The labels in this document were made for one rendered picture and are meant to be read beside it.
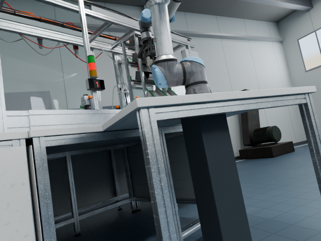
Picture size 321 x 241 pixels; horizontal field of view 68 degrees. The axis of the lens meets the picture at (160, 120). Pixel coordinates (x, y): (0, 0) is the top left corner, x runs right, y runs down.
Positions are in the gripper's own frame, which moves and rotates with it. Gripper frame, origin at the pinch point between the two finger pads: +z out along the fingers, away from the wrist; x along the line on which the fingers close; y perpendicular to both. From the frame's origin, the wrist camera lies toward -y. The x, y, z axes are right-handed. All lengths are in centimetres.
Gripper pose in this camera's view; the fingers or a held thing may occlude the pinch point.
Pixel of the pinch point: (150, 69)
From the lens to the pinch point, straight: 163.6
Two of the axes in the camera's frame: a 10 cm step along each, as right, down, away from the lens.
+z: 1.7, 9.8, -1.2
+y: 7.0, -2.1, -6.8
